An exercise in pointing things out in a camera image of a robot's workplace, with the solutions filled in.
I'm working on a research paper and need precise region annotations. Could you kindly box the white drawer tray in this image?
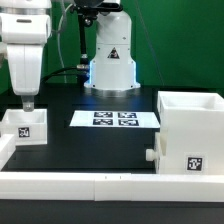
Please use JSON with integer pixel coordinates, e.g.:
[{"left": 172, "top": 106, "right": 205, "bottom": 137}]
[{"left": 0, "top": 109, "right": 47, "bottom": 146}]

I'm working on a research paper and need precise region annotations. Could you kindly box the white drawer cabinet box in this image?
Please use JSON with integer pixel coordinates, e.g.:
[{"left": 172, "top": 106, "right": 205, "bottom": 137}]
[{"left": 155, "top": 91, "right": 224, "bottom": 175}]

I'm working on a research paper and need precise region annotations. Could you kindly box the grey cable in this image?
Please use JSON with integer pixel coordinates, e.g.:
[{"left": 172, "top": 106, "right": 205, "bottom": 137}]
[{"left": 49, "top": 0, "right": 88, "bottom": 69}]

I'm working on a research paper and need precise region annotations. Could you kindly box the white marker sheet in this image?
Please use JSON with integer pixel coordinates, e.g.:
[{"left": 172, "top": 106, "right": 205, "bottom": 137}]
[{"left": 70, "top": 110, "right": 160, "bottom": 128}]

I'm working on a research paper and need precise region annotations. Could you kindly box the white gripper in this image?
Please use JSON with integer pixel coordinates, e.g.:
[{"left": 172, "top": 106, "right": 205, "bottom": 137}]
[{"left": 7, "top": 44, "right": 43, "bottom": 112}]

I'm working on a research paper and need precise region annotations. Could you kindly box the white front fence bar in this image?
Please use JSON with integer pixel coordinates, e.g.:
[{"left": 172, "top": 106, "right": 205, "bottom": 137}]
[{"left": 0, "top": 172, "right": 224, "bottom": 202}]

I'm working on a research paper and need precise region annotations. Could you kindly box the white drawer with knob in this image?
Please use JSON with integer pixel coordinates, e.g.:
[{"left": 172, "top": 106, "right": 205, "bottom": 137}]
[{"left": 146, "top": 132, "right": 166, "bottom": 174}]

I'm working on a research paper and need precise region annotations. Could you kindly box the white left fence block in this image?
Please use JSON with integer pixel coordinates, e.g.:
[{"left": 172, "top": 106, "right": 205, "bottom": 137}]
[{"left": 0, "top": 134, "right": 16, "bottom": 171}]

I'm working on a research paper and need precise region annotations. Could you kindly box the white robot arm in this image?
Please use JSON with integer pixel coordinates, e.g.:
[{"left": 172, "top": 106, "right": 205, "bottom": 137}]
[{"left": 0, "top": 0, "right": 140, "bottom": 112}]

